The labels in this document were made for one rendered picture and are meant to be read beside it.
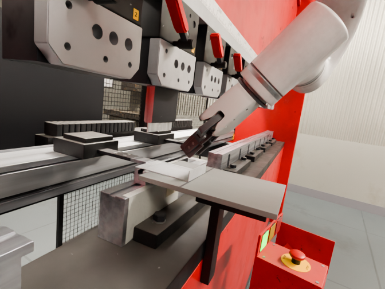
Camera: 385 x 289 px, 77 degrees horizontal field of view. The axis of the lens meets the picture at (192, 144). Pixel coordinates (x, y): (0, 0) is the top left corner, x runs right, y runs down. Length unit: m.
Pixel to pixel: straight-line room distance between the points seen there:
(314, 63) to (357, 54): 3.59
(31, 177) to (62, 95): 0.43
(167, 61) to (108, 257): 0.36
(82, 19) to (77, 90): 0.72
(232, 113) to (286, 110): 2.21
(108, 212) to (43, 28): 0.32
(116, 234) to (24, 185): 0.24
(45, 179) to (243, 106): 0.47
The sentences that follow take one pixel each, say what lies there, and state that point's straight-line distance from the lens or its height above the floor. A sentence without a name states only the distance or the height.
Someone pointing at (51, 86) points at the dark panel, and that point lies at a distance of 0.97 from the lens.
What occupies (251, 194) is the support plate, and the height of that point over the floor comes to 1.00.
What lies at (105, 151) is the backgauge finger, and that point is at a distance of 0.65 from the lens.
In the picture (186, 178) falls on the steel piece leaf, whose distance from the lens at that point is 0.49.
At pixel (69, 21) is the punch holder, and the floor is 1.22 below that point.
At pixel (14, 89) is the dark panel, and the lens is 0.91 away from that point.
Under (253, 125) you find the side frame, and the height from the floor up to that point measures 0.99.
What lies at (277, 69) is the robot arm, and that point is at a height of 1.22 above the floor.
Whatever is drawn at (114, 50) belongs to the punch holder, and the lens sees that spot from 0.36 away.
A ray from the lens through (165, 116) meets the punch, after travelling 0.55.
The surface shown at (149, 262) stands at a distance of 0.47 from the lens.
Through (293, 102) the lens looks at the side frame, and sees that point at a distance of 2.63.
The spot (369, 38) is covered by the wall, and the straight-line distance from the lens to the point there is 4.09.
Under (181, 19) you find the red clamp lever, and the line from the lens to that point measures 0.45.
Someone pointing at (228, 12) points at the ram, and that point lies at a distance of 0.80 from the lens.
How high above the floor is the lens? 1.15
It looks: 10 degrees down
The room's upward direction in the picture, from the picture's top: 7 degrees clockwise
